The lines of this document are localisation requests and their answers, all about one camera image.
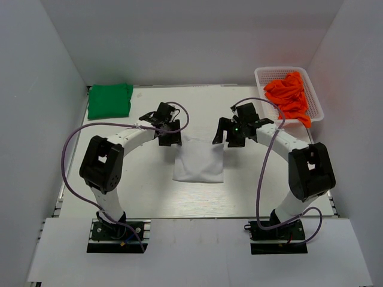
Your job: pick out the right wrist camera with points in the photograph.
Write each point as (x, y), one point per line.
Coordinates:
(246, 113)

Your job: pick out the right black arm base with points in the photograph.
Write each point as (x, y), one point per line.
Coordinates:
(279, 241)

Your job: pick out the white plastic basket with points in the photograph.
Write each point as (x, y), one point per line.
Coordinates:
(264, 75)

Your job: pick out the white t shirt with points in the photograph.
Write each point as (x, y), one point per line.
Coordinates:
(199, 161)

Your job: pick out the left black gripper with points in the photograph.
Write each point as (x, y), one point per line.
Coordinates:
(169, 137)

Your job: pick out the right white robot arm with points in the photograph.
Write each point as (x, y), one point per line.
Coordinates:
(310, 172)

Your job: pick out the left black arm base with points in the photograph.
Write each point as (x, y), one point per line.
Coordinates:
(105, 239)

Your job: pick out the crumpled orange t shirt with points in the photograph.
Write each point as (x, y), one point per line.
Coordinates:
(289, 95)

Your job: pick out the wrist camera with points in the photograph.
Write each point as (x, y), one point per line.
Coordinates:
(166, 111)
(246, 113)

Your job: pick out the folded green t shirt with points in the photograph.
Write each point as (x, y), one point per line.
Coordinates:
(112, 101)

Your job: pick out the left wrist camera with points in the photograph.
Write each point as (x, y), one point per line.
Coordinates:
(166, 111)

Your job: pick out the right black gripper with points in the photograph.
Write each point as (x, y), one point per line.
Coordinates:
(232, 139)

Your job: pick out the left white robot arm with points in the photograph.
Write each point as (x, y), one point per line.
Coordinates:
(102, 164)

